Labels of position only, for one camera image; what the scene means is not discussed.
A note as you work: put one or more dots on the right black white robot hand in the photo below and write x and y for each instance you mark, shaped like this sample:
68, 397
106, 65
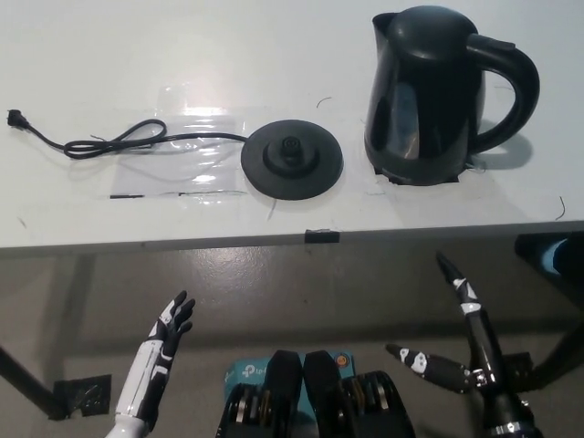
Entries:
483, 347

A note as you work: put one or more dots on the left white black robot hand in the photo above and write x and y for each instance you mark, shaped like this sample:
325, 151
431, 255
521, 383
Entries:
148, 369

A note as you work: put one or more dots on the black electric kettle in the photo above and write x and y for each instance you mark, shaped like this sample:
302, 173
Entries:
424, 91

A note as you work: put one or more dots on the round black kettle base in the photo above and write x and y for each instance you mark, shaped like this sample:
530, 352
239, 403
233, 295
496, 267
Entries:
292, 169

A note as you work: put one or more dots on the black floor tape patch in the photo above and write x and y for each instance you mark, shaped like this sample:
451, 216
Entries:
82, 396

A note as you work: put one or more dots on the black table leg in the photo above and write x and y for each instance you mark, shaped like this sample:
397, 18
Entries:
27, 381
559, 353

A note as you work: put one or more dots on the teal cardboard box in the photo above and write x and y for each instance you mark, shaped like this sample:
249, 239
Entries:
246, 372

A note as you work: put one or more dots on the black object with teal patch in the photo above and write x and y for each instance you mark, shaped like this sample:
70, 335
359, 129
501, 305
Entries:
534, 251

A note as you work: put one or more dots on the thin black tape strip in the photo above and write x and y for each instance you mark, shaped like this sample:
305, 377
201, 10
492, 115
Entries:
125, 196

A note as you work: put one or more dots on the black tape square patch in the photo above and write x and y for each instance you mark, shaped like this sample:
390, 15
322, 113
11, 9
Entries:
382, 176

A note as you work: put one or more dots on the clear plastic sheet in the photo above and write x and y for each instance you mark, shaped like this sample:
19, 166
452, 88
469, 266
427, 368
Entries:
201, 175

